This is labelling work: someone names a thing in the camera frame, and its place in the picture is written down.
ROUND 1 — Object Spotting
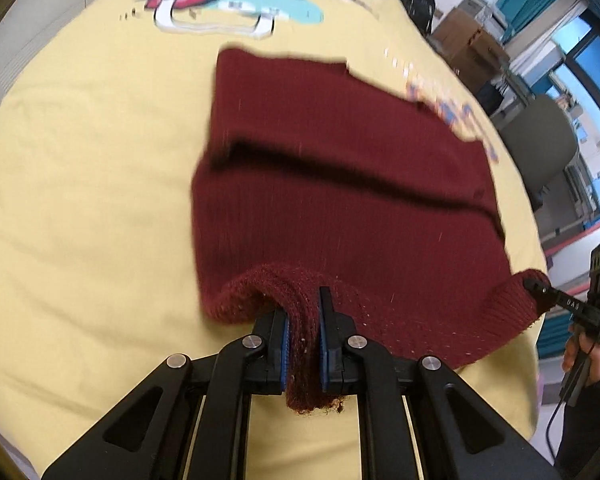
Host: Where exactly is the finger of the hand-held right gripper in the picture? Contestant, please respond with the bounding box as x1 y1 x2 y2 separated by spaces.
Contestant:
522 277 561 312

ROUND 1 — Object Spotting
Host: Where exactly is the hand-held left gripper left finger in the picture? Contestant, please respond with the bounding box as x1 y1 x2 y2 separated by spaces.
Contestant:
40 307 292 480

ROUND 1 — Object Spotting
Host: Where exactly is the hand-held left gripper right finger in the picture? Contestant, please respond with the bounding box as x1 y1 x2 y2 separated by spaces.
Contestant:
318 300 561 480

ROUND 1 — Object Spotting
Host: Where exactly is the dark red knit sweater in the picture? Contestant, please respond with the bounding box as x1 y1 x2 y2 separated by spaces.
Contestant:
190 46 553 416

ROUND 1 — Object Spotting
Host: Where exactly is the person's right forearm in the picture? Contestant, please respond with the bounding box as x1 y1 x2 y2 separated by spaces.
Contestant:
555 360 600 480

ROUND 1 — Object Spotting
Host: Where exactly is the teal folded curtain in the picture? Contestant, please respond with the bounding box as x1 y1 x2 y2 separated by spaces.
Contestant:
537 310 581 361

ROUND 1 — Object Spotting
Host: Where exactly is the pink framed board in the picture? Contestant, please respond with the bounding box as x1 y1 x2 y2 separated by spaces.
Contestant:
542 215 600 261

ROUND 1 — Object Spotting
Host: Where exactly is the white desk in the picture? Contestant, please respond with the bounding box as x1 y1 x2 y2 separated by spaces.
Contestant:
545 60 600 241

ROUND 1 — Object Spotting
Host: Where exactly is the grey-green chair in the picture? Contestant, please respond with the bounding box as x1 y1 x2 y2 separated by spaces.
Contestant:
490 94 578 211

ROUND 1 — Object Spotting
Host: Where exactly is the dark hanging bag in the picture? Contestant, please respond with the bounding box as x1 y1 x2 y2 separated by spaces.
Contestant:
477 77 511 116

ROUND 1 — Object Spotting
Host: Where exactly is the window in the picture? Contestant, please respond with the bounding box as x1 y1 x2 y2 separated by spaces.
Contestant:
550 10 600 111

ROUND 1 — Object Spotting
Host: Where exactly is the wooden dresser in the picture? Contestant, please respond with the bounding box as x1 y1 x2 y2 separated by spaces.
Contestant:
430 7 511 96

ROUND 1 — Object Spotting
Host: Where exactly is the yellow printed blanket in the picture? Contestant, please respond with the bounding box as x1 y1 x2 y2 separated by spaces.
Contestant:
0 0 548 480

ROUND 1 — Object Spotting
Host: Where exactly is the grey printer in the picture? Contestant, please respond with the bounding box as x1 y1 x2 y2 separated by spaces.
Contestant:
457 0 506 26

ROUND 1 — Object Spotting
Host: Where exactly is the black backpack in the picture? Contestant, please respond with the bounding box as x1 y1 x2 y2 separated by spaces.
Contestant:
396 0 437 36

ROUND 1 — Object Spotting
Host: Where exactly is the black cable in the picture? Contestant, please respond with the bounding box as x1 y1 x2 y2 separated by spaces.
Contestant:
545 395 568 467

